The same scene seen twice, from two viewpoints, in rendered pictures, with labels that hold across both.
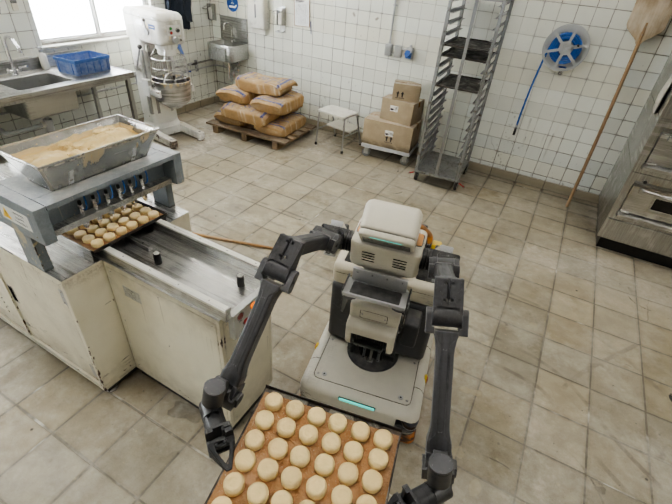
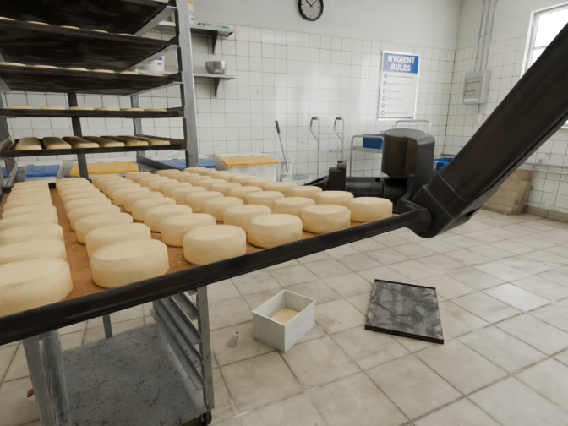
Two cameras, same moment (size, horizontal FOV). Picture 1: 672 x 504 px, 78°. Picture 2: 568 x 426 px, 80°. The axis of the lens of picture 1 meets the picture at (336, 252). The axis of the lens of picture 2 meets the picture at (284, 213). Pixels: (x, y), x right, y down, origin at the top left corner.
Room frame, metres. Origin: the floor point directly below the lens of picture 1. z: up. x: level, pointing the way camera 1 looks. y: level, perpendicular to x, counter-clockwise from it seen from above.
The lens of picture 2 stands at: (0.85, -0.21, 1.12)
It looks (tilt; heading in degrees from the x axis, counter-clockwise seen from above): 15 degrees down; 130
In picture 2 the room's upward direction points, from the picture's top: straight up
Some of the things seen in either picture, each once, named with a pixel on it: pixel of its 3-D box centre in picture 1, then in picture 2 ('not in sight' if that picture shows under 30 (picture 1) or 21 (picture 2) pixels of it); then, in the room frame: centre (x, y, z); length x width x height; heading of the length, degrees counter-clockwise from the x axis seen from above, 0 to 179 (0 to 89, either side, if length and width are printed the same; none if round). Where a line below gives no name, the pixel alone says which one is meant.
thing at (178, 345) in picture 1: (196, 328); not in sight; (1.45, 0.67, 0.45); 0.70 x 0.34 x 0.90; 63
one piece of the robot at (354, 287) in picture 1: (376, 296); not in sight; (1.27, -0.18, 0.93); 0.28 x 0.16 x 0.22; 75
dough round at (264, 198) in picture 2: (278, 448); (264, 201); (0.56, 0.10, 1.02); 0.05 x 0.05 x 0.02
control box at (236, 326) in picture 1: (250, 310); not in sight; (1.28, 0.34, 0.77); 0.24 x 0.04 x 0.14; 153
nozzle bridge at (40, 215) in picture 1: (101, 200); not in sight; (1.67, 1.12, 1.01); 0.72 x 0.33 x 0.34; 153
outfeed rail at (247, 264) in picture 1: (119, 206); not in sight; (1.85, 1.16, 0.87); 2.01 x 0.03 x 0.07; 63
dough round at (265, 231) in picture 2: (316, 416); (275, 230); (0.65, 0.01, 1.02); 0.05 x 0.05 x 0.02
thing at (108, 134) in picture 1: (86, 147); not in sight; (1.67, 1.12, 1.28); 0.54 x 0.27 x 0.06; 153
